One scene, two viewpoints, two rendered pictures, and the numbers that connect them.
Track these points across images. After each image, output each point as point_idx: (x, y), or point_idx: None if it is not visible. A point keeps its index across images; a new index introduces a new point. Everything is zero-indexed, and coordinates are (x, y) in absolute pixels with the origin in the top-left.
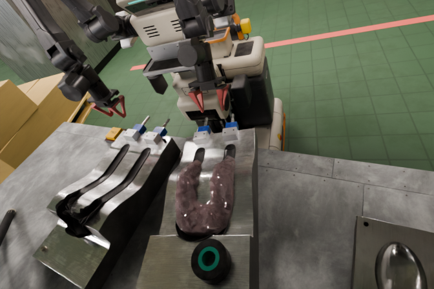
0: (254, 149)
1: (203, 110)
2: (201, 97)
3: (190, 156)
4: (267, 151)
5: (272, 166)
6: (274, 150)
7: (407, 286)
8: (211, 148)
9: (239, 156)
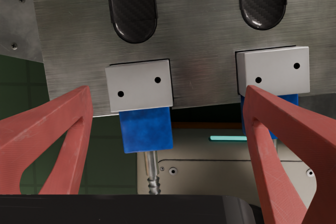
0: (36, 8)
1: (244, 112)
2: (270, 215)
3: None
4: (32, 51)
5: None
6: (7, 53)
7: None
8: (216, 24)
9: None
